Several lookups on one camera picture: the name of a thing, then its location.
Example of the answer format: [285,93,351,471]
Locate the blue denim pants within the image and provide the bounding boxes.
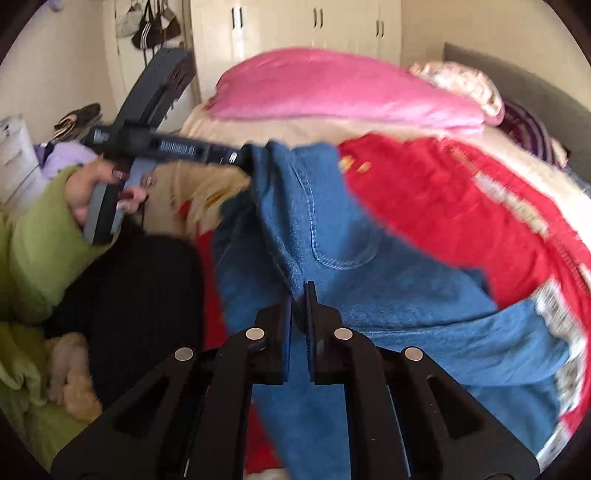
[213,142,570,466]

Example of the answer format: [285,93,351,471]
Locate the green sleeve left forearm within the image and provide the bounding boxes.
[1,167,107,324]

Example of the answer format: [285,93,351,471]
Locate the left hand red nails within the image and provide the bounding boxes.
[65,156,148,226]

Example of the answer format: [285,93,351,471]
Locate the cream bed sheet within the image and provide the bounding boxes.
[144,105,590,247]

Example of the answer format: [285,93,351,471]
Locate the hanging bags on door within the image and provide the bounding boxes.
[116,1,182,51]

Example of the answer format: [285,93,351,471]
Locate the white drawer unit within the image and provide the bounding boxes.
[0,115,47,218]

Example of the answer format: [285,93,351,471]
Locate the cream wardrobe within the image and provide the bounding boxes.
[188,0,402,102]

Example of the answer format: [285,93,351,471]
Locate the pink folded quilt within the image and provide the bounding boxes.
[206,47,497,130]

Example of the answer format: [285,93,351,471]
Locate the red floral bed cover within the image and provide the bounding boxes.
[179,134,590,443]

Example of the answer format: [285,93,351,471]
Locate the floral cream pillow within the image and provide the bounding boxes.
[408,61,505,125]

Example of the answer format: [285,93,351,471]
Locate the grey padded headboard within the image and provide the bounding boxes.
[443,43,590,182]

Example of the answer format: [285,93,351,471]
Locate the clothes heap by wall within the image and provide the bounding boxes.
[34,103,102,180]

